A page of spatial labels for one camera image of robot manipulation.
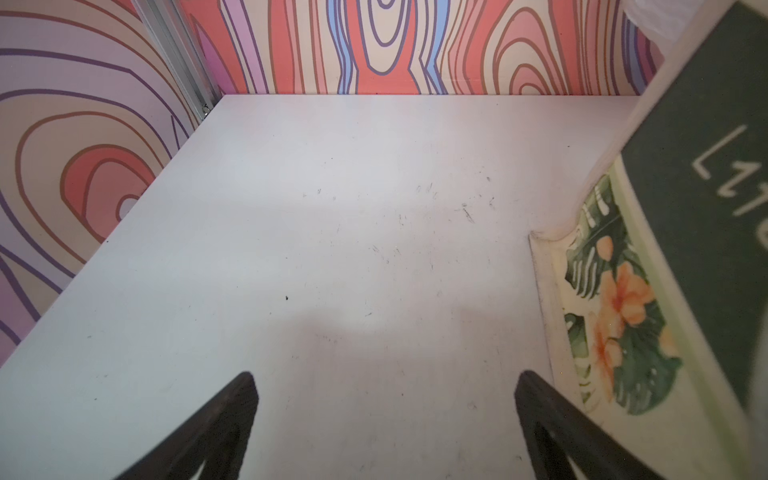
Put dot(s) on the aluminium frame post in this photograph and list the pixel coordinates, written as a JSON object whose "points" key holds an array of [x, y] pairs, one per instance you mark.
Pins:
{"points": [[173, 37]]}

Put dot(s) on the white plastic grocery bag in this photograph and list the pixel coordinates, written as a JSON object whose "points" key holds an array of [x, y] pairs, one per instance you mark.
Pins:
{"points": [[662, 21]]}

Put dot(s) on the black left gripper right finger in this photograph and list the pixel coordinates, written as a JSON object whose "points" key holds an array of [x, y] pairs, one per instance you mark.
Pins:
{"points": [[560, 439]]}

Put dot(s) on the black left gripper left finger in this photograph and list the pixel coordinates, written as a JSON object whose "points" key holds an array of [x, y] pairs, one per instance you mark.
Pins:
{"points": [[211, 444]]}

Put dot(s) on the cream canvas tote bag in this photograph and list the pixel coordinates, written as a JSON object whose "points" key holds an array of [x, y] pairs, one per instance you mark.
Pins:
{"points": [[654, 291]]}

